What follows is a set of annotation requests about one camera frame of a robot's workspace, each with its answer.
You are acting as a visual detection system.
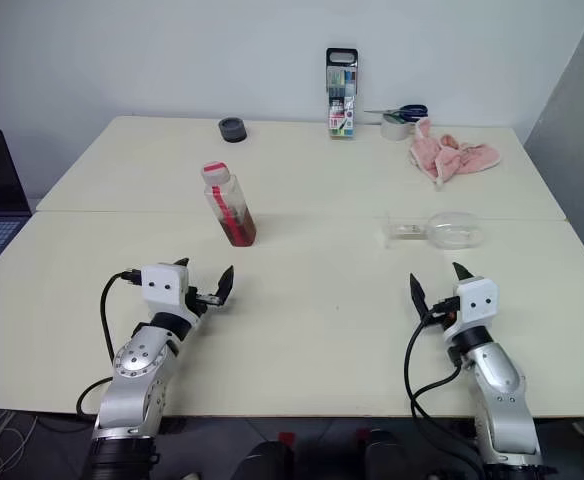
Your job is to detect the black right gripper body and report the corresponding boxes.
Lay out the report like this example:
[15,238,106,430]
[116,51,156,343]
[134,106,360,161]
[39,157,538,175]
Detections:
[423,298,458,337]

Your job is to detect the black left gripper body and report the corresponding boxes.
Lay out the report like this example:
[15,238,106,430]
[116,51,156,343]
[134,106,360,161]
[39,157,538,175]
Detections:
[183,284,223,322]

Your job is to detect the clear plastic wine glass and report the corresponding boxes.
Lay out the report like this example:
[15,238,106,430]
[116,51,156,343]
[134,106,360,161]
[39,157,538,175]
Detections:
[381,210,485,251]

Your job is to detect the plastic bottle with red liquid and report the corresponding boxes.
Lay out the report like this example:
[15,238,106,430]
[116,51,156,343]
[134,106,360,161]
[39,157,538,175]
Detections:
[202,174,259,248]

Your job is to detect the white red-striped bottle cap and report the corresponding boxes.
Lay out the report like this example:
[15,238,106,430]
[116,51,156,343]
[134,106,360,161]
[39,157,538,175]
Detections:
[200,160,234,188]

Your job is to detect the pink fluffy cloth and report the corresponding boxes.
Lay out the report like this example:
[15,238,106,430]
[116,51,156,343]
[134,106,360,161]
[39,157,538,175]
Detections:
[408,119,504,191]

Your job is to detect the white tape roll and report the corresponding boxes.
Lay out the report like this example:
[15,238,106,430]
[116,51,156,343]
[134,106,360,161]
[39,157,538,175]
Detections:
[379,111,415,142]

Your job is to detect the dark rounded shape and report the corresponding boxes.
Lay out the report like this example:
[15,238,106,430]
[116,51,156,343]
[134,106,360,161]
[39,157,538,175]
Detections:
[244,432,299,480]

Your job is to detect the marker pen pack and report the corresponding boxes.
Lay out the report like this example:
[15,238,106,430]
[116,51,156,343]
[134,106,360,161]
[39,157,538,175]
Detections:
[325,47,360,142]

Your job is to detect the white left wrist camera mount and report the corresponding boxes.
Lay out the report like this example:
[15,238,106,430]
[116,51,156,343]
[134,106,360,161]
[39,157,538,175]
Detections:
[140,262,190,308]

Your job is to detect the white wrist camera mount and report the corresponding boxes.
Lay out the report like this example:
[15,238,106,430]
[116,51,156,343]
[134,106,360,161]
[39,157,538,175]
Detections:
[452,275,500,329]
[140,262,190,308]

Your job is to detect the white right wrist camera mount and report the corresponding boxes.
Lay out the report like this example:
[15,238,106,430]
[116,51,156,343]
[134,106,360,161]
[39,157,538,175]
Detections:
[452,275,500,329]

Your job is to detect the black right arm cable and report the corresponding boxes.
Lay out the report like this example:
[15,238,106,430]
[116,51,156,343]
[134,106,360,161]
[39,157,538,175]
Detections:
[404,297,488,476]

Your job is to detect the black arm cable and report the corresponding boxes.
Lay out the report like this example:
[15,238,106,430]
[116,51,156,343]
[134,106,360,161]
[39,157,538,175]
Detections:
[404,297,488,476]
[75,268,143,417]

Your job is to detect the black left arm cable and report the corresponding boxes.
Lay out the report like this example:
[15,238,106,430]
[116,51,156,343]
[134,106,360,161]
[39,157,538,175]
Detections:
[75,268,143,417]

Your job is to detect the blue-handled scissors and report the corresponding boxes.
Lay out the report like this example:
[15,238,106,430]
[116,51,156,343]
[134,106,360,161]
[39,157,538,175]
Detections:
[362,103,430,124]

